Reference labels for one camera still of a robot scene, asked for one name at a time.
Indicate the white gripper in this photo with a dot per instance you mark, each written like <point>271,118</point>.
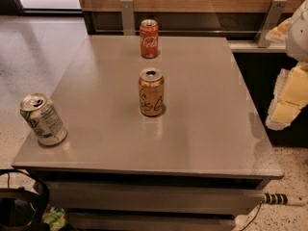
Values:
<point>298,38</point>

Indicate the red Coca-Cola can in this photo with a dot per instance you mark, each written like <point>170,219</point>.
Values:
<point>149,35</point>

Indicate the orange LaCroix can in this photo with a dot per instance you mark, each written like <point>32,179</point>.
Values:
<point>151,92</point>

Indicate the green white 7up can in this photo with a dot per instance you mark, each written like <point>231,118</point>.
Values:
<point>41,115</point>

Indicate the upper grey drawer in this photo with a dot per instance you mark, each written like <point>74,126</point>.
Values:
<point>124,197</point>

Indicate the grey drawer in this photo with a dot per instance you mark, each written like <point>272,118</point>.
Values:
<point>124,197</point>
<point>116,222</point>

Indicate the lower grey drawer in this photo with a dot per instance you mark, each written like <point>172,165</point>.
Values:
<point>116,222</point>

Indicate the green patterned bag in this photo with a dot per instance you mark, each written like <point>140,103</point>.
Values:
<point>55,218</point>

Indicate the black headphones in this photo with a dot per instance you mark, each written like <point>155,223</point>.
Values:
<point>21,210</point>

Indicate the right grey metal bracket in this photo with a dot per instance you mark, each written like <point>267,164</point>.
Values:
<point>271,19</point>

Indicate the grey metal bracket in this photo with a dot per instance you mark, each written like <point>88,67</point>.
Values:
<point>271,19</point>
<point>128,17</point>

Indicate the left grey metal bracket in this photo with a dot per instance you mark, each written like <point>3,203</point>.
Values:
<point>128,17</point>

